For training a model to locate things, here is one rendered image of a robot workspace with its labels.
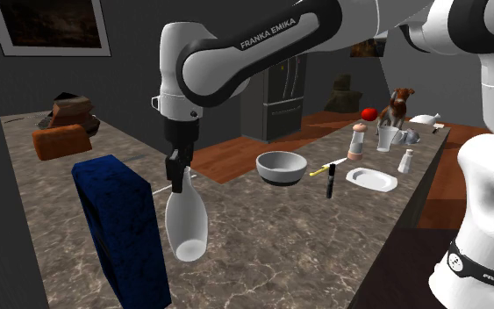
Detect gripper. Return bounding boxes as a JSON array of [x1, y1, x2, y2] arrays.
[[162, 117, 201, 194]]

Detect white jug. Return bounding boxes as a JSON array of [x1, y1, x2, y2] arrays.
[[376, 125, 406, 154]]

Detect brown stacked lump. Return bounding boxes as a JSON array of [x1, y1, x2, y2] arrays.
[[36, 91, 102, 138]]

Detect dark grey fridge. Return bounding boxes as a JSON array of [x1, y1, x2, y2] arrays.
[[240, 53, 309, 144]]

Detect pink-topped pepper mill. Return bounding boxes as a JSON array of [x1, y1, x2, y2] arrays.
[[347, 122, 369, 162]]

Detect yellow-handled knife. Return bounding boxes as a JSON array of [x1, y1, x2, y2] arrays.
[[308, 157, 349, 178]]

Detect blue box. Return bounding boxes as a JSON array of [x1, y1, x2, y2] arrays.
[[70, 154, 173, 309]]

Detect grey teapot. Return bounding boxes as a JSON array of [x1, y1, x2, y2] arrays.
[[401, 128, 422, 146]]

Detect small dark wall picture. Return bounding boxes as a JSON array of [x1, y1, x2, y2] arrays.
[[349, 38, 388, 59]]

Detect white plate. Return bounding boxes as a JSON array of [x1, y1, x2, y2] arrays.
[[345, 167, 399, 194]]

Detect brown dog figure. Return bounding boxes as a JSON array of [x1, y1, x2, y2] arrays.
[[376, 87, 417, 130]]

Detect black marker pen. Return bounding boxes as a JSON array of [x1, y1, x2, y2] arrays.
[[325, 163, 338, 200]]

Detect thin white stick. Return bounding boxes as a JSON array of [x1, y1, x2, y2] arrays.
[[152, 173, 199, 196]]

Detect large white-framed wall picture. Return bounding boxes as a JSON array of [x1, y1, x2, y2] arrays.
[[0, 0, 112, 58]]

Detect dark brown rock figure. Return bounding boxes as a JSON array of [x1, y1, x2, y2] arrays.
[[324, 73, 363, 114]]

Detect grey bowl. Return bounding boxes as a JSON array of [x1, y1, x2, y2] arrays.
[[255, 150, 309, 188]]

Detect white bottle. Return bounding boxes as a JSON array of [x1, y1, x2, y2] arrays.
[[164, 166, 210, 263]]

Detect orange block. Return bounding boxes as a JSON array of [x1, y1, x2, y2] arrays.
[[32, 124, 94, 162]]

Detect white salt shaker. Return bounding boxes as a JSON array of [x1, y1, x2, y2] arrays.
[[397, 147, 415, 175]]

